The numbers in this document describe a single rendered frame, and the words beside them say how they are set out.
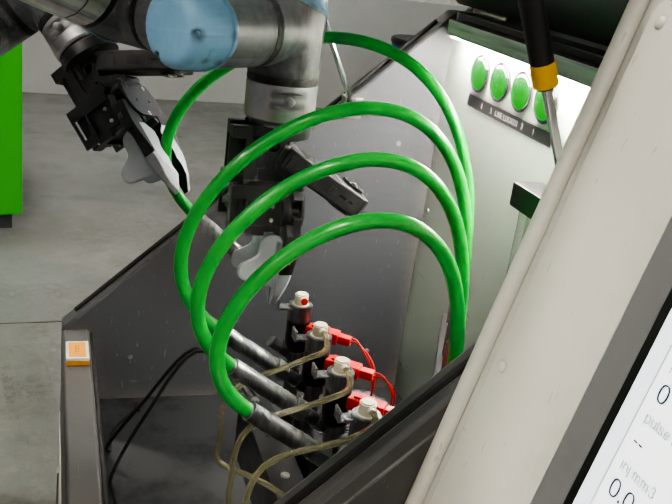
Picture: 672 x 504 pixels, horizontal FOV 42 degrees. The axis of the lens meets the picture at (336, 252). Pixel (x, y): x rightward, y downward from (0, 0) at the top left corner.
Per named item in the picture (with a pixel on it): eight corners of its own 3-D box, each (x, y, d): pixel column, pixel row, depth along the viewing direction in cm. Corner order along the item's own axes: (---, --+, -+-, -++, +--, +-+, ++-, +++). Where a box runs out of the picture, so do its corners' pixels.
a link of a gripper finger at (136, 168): (148, 213, 106) (114, 149, 107) (186, 187, 104) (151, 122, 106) (135, 212, 103) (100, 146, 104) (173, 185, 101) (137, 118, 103)
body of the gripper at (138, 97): (121, 157, 112) (75, 77, 113) (172, 119, 109) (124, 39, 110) (88, 155, 104) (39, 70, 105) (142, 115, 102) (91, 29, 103)
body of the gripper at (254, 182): (216, 215, 99) (224, 110, 95) (289, 217, 102) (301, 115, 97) (228, 239, 92) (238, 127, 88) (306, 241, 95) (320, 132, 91)
